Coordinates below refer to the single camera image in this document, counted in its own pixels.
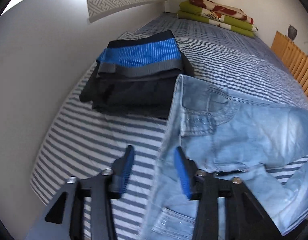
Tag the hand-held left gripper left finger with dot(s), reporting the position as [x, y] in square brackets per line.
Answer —
[127, 170]

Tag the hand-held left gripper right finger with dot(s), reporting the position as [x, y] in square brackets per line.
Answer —
[181, 175]

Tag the light blue jeans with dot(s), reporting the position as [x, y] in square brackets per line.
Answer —
[244, 135]

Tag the blue white striped quilt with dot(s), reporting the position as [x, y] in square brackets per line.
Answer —
[93, 140]

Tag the black folded clothes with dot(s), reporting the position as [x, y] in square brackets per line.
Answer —
[126, 97]

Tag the blue striped folded garment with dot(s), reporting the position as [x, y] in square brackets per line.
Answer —
[144, 53]

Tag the green patterned folded blanket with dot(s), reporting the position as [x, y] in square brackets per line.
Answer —
[191, 15]

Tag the red patterned folded blanket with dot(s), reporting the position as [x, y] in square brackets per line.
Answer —
[219, 8]

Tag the dark ceramic vase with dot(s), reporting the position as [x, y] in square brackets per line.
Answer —
[292, 32]

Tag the wooden slatted bed rail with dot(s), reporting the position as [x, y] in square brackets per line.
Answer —
[294, 60]

